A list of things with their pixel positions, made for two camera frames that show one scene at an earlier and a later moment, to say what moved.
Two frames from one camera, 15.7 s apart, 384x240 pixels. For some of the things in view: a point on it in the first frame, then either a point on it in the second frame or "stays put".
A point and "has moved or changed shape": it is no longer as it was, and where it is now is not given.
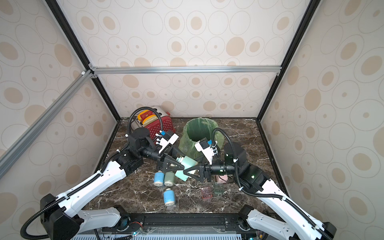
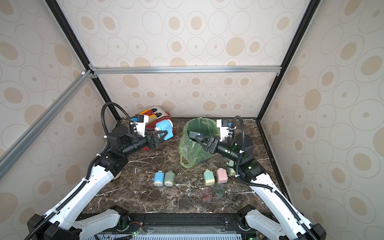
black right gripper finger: [199, 175] to [205, 141]
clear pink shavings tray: [206, 192] stays put
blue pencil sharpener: [169, 197] to [166, 125]
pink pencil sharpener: [225, 177] stays put
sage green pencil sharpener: [169, 178] stays put
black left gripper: [162, 163] to [152, 140]
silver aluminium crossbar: [136, 70] stays put
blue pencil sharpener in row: [159, 178] stays put
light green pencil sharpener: [186, 162] has moved or changed shape
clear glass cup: [218, 189] stays put
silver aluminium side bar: [22, 142] stays put
